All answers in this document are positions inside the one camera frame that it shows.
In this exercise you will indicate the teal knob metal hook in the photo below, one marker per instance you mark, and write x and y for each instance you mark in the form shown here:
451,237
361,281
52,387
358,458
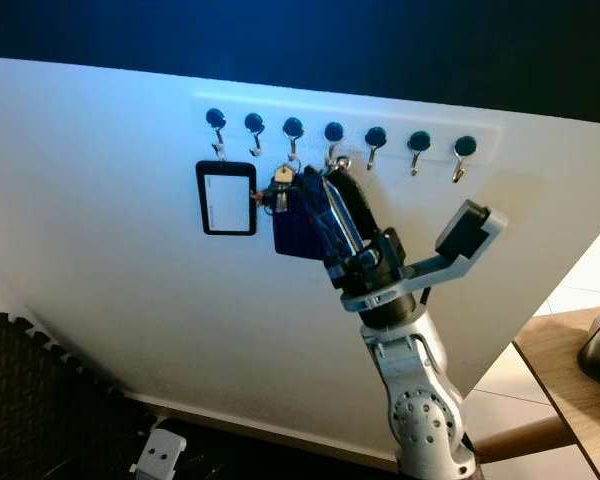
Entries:
293,127
216,117
418,141
254,122
333,131
465,146
375,136

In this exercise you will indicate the navy card holder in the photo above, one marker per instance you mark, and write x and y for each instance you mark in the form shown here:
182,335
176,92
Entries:
290,230

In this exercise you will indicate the round wooden table leg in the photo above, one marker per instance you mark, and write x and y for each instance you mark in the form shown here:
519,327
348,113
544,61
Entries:
525,440

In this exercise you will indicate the gold and silver key pair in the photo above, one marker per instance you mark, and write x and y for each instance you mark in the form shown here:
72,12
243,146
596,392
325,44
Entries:
282,182

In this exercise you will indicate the white partition board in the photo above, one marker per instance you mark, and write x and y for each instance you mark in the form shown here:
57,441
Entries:
100,300

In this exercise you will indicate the black frame badge holder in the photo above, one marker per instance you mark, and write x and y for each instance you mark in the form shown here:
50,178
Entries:
225,197

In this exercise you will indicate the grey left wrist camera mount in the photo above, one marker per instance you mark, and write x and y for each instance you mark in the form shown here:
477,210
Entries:
160,452

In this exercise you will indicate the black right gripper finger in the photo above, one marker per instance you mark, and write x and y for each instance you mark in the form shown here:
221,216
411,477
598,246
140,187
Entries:
343,225
362,205

